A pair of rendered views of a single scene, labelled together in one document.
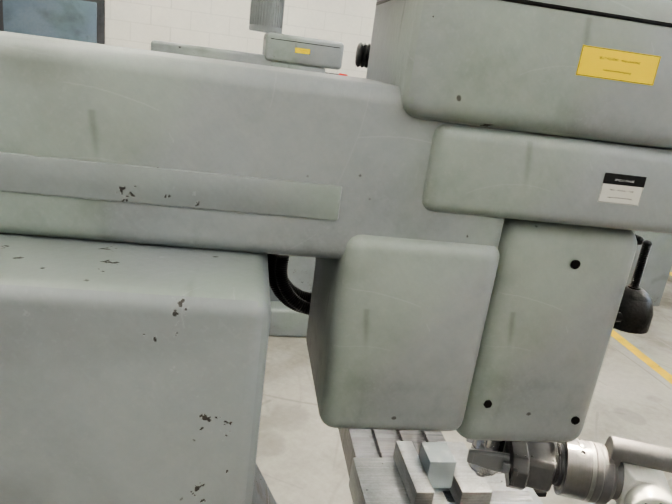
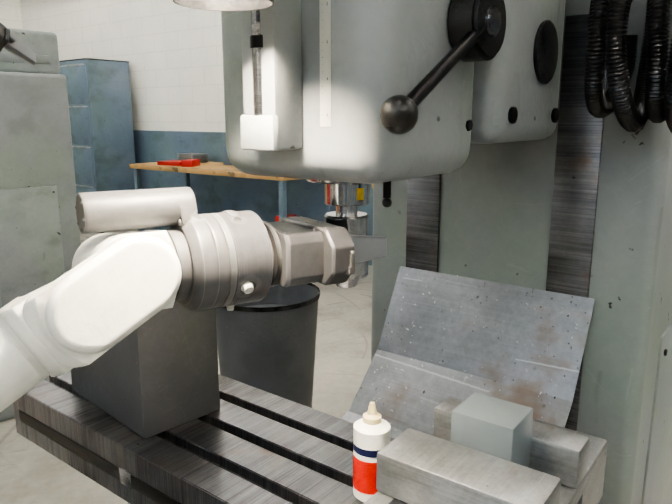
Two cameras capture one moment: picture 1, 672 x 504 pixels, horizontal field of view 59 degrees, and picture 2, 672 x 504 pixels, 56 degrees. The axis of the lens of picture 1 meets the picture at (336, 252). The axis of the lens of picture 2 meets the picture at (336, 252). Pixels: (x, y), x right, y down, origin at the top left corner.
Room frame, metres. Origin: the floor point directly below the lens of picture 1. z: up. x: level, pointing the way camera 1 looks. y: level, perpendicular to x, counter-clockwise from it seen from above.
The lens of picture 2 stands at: (1.27, -0.72, 1.37)
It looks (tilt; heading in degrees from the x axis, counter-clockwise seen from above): 12 degrees down; 138
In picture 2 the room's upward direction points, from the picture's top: straight up
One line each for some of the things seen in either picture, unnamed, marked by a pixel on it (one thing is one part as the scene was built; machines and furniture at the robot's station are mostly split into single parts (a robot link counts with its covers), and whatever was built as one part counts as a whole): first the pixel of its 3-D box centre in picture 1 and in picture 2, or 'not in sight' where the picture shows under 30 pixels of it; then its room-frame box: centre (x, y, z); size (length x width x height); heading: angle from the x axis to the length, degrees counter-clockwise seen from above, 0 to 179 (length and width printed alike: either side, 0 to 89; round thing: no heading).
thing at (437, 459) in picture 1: (435, 464); (491, 438); (0.96, -0.24, 1.07); 0.06 x 0.05 x 0.06; 11
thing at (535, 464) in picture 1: (546, 463); (269, 256); (0.78, -0.36, 1.23); 0.13 x 0.12 x 0.10; 171
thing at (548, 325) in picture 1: (517, 311); (350, 11); (0.79, -0.27, 1.47); 0.21 x 0.19 x 0.32; 10
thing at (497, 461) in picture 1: (488, 461); not in sight; (0.76, -0.27, 1.24); 0.06 x 0.02 x 0.03; 81
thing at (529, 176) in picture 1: (525, 164); not in sight; (0.79, -0.23, 1.68); 0.34 x 0.24 x 0.10; 100
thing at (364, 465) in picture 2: not in sight; (371, 448); (0.83, -0.27, 1.01); 0.04 x 0.04 x 0.11
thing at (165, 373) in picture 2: not in sight; (138, 335); (0.44, -0.35, 1.06); 0.22 x 0.12 x 0.20; 3
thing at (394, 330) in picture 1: (388, 302); (444, 31); (0.76, -0.08, 1.47); 0.24 x 0.19 x 0.26; 10
